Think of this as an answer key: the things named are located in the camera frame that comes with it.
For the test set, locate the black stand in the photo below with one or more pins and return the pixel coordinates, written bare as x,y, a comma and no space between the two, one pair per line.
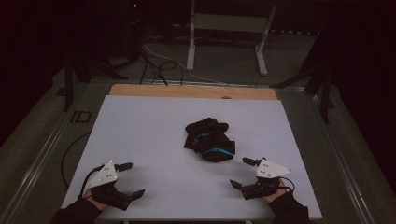
325,93
69,81

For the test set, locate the dark stand with red light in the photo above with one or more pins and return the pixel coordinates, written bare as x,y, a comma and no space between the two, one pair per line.
135,28

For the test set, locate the person's right hand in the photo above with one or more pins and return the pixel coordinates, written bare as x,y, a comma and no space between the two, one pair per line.
277,193

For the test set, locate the metal floor rail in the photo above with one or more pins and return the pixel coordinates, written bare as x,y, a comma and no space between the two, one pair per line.
339,149
40,158

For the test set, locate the black shorts with blue stripes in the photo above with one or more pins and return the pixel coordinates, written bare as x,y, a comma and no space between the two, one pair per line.
211,140

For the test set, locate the white metal stand frame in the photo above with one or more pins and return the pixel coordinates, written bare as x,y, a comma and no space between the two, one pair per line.
230,22

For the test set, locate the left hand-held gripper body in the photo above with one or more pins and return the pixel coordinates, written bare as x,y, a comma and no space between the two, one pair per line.
104,175

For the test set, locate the white board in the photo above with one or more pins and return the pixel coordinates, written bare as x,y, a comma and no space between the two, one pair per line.
149,140

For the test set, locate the black floor bracket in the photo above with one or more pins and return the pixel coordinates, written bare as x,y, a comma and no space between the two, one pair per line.
81,116

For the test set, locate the wooden table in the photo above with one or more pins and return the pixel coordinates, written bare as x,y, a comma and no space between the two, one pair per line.
174,90

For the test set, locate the person's left hand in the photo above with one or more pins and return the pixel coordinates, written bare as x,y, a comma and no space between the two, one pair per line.
93,200

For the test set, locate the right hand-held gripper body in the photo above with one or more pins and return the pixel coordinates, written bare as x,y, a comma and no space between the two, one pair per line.
269,170

